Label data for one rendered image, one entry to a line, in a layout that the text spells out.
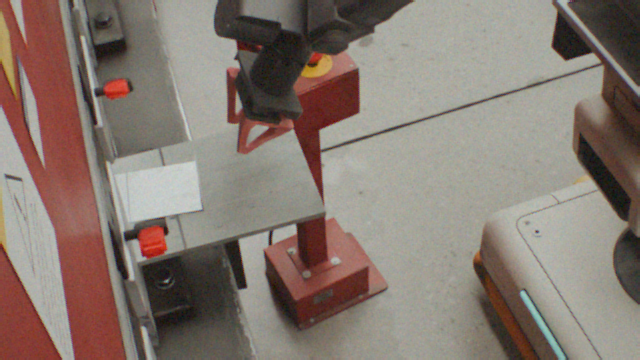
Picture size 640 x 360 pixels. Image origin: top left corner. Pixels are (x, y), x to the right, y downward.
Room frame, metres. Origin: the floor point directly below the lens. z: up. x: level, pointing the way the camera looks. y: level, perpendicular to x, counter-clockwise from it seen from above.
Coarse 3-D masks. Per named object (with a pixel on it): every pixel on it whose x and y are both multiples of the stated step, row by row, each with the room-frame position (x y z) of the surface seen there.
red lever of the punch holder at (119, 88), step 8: (112, 80) 0.72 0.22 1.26; (120, 80) 0.67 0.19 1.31; (128, 80) 0.72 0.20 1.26; (96, 88) 0.71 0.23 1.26; (104, 88) 0.71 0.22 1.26; (112, 88) 0.65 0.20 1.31; (120, 88) 0.65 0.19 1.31; (128, 88) 0.66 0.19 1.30; (96, 96) 0.71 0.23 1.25; (112, 96) 0.65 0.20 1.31; (120, 96) 0.65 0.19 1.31
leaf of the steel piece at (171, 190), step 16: (128, 176) 0.81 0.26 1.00; (144, 176) 0.81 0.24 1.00; (160, 176) 0.81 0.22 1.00; (176, 176) 0.81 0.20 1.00; (192, 176) 0.80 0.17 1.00; (128, 192) 0.78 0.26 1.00; (144, 192) 0.78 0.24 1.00; (160, 192) 0.78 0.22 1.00; (176, 192) 0.78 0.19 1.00; (192, 192) 0.78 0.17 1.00; (144, 208) 0.75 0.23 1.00; (160, 208) 0.75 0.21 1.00; (176, 208) 0.75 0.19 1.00; (192, 208) 0.75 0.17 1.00
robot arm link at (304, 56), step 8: (280, 32) 0.82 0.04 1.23; (280, 40) 0.81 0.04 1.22; (288, 40) 0.81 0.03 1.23; (296, 40) 0.80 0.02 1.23; (280, 48) 0.81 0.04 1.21; (288, 48) 0.80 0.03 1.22; (296, 48) 0.80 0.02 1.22; (288, 56) 0.80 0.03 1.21; (296, 56) 0.80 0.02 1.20; (304, 56) 0.80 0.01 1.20
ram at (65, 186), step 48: (0, 0) 0.36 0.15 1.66; (48, 0) 0.59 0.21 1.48; (48, 48) 0.48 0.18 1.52; (0, 96) 0.27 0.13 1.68; (48, 96) 0.40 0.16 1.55; (48, 144) 0.33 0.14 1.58; (48, 192) 0.28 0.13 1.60; (96, 240) 0.37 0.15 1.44; (0, 288) 0.15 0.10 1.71; (96, 288) 0.30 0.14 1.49; (0, 336) 0.13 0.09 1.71; (48, 336) 0.18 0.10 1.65; (96, 336) 0.25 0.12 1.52
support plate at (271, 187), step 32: (256, 128) 0.89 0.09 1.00; (128, 160) 0.84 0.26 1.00; (160, 160) 0.84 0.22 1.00; (192, 160) 0.83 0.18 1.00; (224, 160) 0.83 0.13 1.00; (256, 160) 0.83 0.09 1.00; (288, 160) 0.82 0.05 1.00; (224, 192) 0.77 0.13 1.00; (256, 192) 0.77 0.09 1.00; (288, 192) 0.77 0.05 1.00; (192, 224) 0.72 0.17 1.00; (224, 224) 0.72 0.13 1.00; (256, 224) 0.72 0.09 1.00; (288, 224) 0.72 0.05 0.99; (160, 256) 0.68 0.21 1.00
